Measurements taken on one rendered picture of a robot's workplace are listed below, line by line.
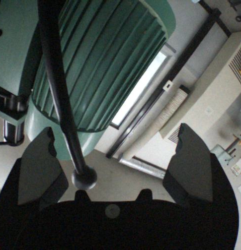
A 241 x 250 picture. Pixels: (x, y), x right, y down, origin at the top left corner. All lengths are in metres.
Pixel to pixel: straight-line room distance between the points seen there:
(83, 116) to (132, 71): 0.10
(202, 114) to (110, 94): 1.63
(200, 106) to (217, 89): 0.30
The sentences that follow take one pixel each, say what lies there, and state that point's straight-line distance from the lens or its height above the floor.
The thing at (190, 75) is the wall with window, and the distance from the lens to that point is 1.82.
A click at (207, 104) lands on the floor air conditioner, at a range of 1.72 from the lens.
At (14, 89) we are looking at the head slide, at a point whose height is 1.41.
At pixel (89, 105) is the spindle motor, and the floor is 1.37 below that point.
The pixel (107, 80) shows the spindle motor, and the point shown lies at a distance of 0.16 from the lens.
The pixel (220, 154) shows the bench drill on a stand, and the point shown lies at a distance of 2.25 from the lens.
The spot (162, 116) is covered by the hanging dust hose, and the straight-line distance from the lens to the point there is 1.63.
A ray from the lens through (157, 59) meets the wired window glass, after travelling 1.69.
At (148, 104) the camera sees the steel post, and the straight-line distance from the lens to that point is 1.60.
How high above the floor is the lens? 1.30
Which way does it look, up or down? 24 degrees up
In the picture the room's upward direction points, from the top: 144 degrees counter-clockwise
